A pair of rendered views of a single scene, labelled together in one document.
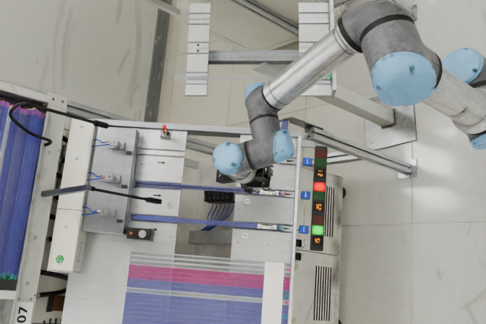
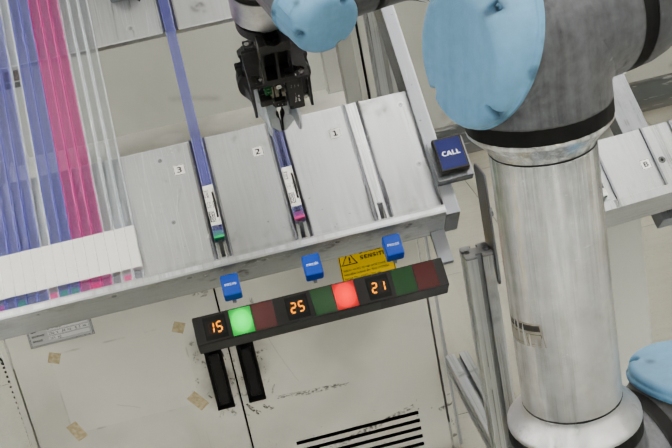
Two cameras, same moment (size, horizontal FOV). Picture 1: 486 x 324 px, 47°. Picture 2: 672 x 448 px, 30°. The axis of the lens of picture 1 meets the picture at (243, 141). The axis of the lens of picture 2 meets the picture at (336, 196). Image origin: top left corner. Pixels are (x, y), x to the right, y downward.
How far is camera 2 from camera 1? 0.75 m
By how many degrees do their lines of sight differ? 22
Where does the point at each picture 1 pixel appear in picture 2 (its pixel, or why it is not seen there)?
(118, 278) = not seen: outside the picture
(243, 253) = (138, 179)
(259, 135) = not seen: outside the picture
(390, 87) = (444, 4)
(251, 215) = (228, 168)
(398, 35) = not seen: outside the picture
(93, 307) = not seen: outside the picture
